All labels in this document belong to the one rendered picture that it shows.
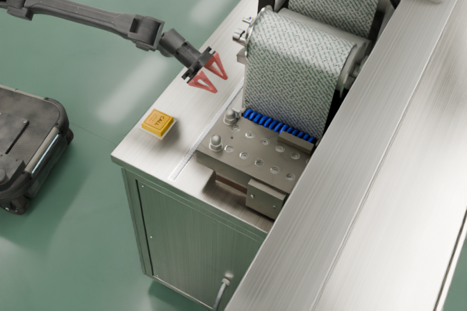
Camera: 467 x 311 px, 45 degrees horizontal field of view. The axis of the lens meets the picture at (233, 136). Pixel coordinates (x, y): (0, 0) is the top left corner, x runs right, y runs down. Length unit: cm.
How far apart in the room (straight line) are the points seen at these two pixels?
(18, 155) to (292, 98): 143
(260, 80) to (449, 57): 49
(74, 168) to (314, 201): 216
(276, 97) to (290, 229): 86
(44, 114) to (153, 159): 113
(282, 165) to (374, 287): 65
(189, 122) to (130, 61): 150
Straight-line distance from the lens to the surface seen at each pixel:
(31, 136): 261
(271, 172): 145
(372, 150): 74
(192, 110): 173
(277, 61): 140
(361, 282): 89
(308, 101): 145
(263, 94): 151
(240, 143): 150
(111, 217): 259
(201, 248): 182
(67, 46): 331
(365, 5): 151
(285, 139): 150
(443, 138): 108
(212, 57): 156
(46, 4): 165
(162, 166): 161
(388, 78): 83
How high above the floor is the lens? 223
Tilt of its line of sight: 53 degrees down
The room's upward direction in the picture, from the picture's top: 4 degrees clockwise
